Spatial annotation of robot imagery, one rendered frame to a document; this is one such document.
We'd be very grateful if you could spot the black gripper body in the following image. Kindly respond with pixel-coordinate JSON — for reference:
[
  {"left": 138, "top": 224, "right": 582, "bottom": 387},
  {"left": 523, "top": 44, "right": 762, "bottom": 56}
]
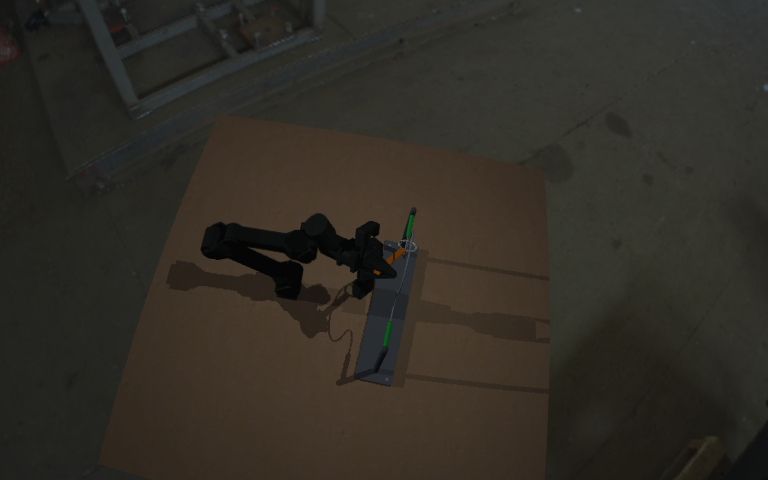
[{"left": 333, "top": 221, "right": 380, "bottom": 300}]

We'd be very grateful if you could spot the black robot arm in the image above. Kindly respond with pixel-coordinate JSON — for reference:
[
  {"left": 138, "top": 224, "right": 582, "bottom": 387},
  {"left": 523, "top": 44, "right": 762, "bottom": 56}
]
[{"left": 200, "top": 213, "right": 344, "bottom": 301}]

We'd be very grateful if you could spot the orange handle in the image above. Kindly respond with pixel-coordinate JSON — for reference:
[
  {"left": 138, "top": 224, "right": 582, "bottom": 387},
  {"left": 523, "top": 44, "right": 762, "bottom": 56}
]
[{"left": 373, "top": 240, "right": 417, "bottom": 275}]

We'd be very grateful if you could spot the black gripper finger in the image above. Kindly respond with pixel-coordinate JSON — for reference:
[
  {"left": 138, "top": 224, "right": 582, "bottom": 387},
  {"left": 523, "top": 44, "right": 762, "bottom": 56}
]
[
  {"left": 362, "top": 268, "right": 397, "bottom": 283},
  {"left": 363, "top": 245, "right": 397, "bottom": 276}
]

